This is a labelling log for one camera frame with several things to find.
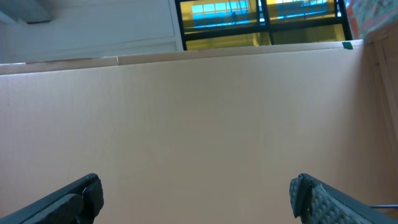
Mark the black framed window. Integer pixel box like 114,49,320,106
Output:
175,0,353,50

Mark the cardboard back panel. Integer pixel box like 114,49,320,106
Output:
1,41,397,223

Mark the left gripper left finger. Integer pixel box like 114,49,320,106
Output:
1,173,104,224

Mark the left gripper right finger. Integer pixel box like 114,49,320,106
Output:
289,173,395,224

